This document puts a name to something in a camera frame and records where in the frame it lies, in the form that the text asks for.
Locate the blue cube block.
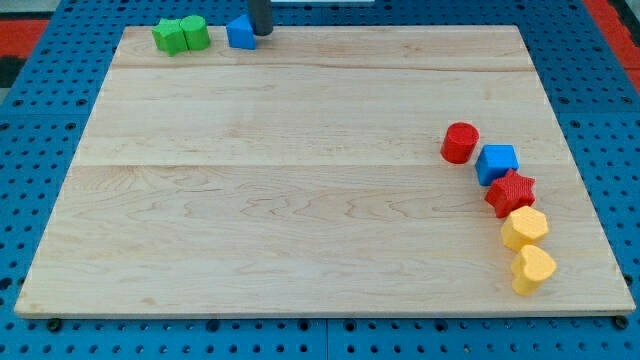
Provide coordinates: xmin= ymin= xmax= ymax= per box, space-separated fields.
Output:
xmin=475 ymin=144 xmax=519 ymax=186

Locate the light wooden board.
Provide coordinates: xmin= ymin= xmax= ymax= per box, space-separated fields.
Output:
xmin=15 ymin=25 xmax=635 ymax=319

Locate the red cylinder block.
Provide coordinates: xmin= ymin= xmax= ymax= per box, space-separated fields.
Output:
xmin=440 ymin=122 xmax=480 ymax=164

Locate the blue triangle block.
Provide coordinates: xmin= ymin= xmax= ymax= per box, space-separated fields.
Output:
xmin=226 ymin=14 xmax=256 ymax=50

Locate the grey cylindrical pointer rod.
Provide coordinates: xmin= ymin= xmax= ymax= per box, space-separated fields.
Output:
xmin=247 ymin=0 xmax=274 ymax=36

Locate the red star block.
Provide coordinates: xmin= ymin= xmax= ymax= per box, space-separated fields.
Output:
xmin=485 ymin=169 xmax=536 ymax=218

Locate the green cylinder block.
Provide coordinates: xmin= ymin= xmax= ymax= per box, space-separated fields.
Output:
xmin=180 ymin=15 xmax=211 ymax=51

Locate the green star block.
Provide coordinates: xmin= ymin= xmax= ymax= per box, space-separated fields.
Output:
xmin=151 ymin=18 xmax=188 ymax=56

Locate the yellow hexagon block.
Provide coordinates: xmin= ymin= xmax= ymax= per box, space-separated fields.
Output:
xmin=501 ymin=206 xmax=549 ymax=252

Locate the yellow heart block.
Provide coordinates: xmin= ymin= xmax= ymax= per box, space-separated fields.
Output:
xmin=510 ymin=245 xmax=557 ymax=296

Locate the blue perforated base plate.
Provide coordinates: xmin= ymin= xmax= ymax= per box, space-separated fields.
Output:
xmin=1 ymin=1 xmax=639 ymax=359

